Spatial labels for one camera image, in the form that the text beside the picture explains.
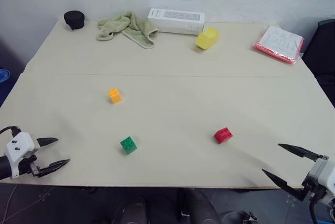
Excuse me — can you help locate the black round container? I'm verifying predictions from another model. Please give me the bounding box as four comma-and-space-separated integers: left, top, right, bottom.
63, 10, 86, 31

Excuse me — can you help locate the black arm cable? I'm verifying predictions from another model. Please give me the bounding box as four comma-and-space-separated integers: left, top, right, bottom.
308, 199, 319, 224
0, 126, 21, 138

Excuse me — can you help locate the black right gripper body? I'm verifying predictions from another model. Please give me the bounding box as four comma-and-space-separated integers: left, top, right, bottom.
301, 154, 329, 204

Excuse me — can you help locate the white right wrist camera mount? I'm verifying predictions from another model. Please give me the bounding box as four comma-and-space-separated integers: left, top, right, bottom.
317, 161, 335, 206

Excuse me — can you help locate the red toy brick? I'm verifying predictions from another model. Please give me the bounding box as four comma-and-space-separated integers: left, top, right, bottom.
213, 127, 233, 144

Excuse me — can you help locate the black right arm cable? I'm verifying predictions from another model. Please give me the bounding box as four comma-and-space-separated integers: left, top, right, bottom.
308, 199, 319, 224

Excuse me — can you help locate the dark rounded shape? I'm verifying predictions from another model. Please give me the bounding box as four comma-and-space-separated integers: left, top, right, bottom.
120, 195, 148, 224

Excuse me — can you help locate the green towel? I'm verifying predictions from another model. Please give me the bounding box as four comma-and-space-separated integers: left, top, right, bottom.
96, 10, 160, 50

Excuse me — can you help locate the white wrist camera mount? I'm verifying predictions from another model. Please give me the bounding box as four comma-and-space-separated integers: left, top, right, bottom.
317, 161, 335, 206
5, 132, 40, 180

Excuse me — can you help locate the white cardboard box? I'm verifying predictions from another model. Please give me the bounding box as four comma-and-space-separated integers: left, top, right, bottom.
147, 7, 206, 37

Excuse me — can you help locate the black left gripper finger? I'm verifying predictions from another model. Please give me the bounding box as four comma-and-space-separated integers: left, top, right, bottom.
36, 137, 59, 149
36, 159, 71, 178

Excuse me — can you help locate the yellow sponge block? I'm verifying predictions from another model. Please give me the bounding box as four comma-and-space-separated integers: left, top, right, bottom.
194, 27, 220, 51

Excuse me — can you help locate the blue round object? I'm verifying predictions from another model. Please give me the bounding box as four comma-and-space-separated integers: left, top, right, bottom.
0, 68, 13, 106

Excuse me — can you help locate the orange toy brick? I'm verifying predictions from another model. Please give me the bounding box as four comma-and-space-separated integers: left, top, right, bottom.
107, 87, 123, 104

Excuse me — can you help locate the red packet with white sheet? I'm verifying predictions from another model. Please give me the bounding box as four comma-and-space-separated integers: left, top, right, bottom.
252, 24, 305, 65

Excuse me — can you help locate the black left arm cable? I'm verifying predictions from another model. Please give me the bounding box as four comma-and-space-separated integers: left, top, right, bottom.
0, 126, 21, 138

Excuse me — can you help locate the white floor cable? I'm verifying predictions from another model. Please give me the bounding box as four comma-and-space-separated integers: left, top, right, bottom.
0, 184, 19, 222

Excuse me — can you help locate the black chair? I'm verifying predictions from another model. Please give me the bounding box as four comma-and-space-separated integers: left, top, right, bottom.
300, 18, 335, 106

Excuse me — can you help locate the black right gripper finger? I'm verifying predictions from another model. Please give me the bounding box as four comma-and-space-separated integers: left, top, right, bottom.
262, 169, 307, 201
277, 143, 324, 161

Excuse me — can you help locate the green toy brick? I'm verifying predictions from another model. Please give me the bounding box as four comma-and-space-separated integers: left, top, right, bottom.
120, 136, 138, 155

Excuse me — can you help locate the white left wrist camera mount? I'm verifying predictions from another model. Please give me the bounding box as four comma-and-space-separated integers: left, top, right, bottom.
5, 132, 40, 180

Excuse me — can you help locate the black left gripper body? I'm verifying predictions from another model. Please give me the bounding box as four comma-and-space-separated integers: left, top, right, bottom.
18, 154, 41, 178

